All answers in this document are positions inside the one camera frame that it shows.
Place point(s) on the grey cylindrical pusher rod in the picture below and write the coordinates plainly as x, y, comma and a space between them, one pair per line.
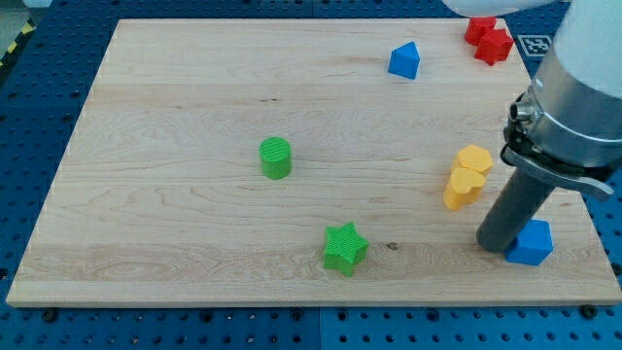
519, 200

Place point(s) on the blue pentagon prism block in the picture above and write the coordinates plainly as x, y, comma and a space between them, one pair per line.
404, 61

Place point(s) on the yellow hexagon block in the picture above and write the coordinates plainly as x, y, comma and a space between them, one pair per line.
474, 158

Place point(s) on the black white fiducial tag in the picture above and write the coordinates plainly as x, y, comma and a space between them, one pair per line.
535, 45

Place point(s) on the blue cube block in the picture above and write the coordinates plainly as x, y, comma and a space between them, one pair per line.
532, 245

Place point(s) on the yellow black hazard tape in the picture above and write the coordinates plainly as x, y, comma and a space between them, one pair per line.
17, 46

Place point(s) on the light wooden board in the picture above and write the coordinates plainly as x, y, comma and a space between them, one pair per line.
159, 200

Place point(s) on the red block behind star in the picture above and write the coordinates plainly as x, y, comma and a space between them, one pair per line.
477, 27

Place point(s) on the green star block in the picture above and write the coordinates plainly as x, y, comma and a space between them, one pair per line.
344, 249

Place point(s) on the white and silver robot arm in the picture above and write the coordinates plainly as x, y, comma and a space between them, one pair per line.
564, 131

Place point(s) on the green cylinder block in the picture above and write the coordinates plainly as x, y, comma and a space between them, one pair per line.
275, 157

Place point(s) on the yellow heart block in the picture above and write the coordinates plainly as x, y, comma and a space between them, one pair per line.
463, 187

